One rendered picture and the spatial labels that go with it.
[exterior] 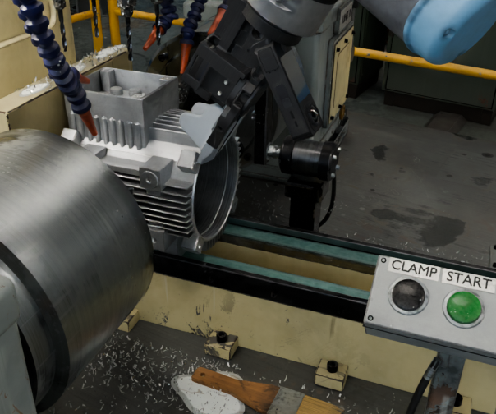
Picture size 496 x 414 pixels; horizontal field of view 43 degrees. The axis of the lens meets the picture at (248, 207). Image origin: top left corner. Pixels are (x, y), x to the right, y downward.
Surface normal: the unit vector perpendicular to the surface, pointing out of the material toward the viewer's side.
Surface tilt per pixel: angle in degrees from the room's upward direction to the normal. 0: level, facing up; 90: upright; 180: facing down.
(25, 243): 43
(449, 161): 0
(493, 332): 39
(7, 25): 90
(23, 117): 90
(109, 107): 90
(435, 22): 88
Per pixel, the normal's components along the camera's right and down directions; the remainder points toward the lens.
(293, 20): 0.15, 0.72
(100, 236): 0.84, -0.25
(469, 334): -0.20, -0.39
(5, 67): 0.94, 0.18
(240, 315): -0.35, 0.46
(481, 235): 0.02, -0.87
